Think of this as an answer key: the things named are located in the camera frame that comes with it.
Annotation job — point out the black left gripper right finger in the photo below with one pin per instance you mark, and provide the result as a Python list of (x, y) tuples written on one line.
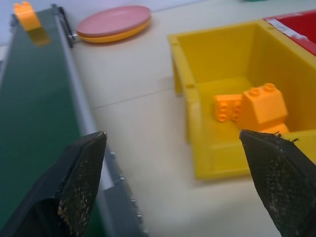
[(279, 177)]

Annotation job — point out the yellow plastic bin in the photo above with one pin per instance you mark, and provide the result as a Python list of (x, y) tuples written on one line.
[(222, 98)]

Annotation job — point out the pink plastic plate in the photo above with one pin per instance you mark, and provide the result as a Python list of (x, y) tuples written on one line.
[(113, 21)]

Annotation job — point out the red plastic bin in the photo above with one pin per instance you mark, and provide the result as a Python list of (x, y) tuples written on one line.
[(293, 29)]

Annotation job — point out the green conveyor belt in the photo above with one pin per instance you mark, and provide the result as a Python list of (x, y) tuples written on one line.
[(37, 116)]

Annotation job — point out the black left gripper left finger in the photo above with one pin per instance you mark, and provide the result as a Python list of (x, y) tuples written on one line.
[(74, 182)]

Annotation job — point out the yellow plastic plate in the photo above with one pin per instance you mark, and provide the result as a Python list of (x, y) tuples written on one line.
[(118, 37)]

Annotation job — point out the orange sloped toy brick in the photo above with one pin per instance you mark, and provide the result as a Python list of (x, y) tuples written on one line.
[(264, 108)]

